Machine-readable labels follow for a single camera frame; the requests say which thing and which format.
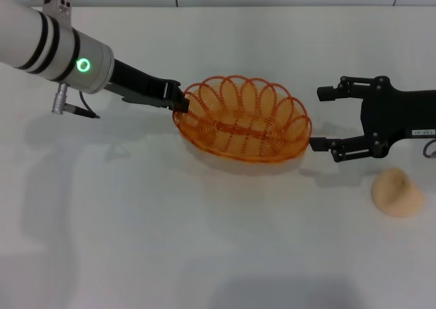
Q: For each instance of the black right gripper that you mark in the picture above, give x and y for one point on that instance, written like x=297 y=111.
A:
x=398 y=115

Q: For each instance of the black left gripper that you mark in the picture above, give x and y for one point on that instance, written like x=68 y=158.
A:
x=136 y=81

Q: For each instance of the orange woven oval basket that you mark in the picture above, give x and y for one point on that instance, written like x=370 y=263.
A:
x=238 y=129

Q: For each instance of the beige round bun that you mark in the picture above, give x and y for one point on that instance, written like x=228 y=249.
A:
x=396 y=195

